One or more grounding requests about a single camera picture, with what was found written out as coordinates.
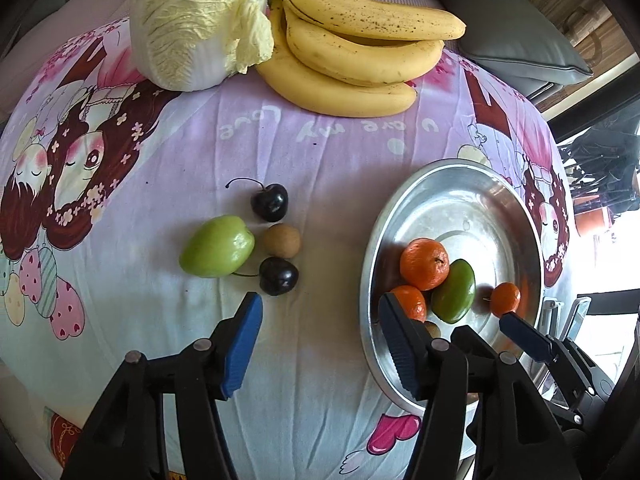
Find small orange tangerine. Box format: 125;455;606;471
390;285;427;323

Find dark cherry thin stem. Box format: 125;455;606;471
234;256;299;296

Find green jujube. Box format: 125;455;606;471
432;259;476;324
179;214;255;278

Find large orange tangerine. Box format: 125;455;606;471
399;237;449;290

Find brown longan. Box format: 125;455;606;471
262;223;302;259
424;321;442;338

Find dark cherry curved stem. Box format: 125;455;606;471
224;177;288;223

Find silver phone stand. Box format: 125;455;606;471
537;296;591;341

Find brown longan in plate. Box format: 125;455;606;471
424;321;442;338

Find tangerine in plate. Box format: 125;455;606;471
484;282;522;318

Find silver metal plate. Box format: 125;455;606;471
359;159;544;415

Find pink cartoon tablecloth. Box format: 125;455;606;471
1;20;573;479

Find napa cabbage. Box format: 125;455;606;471
129;0;274;92

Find grey cushion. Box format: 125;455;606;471
439;0;592;102

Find top yellow banana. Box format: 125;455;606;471
283;0;466;41

